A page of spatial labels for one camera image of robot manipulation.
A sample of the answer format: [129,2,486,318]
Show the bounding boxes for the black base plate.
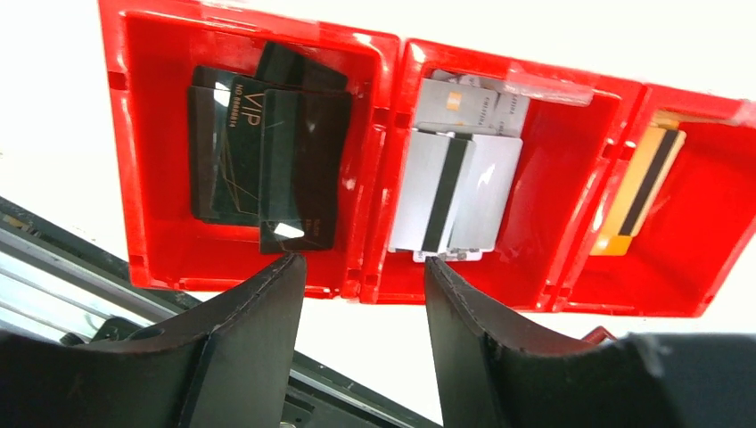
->
[1,200,431,427]

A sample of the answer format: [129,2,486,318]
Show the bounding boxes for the red plastic compartment tray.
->
[99,1,755,317]

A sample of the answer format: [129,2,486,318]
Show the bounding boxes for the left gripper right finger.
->
[423,258,755,427]

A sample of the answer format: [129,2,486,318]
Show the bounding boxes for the aluminium rail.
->
[1,227,166,343]

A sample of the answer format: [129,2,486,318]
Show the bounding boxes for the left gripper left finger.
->
[1,254,307,427]

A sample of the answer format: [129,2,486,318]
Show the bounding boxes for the gold brown card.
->
[590,118,686,257]

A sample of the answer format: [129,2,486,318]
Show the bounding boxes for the silver striped card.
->
[388,130,523,262]

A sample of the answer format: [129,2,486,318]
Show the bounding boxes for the black card in tray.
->
[187,42,352,254]

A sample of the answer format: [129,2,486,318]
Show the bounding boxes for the white chip card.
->
[413,70,530,137]

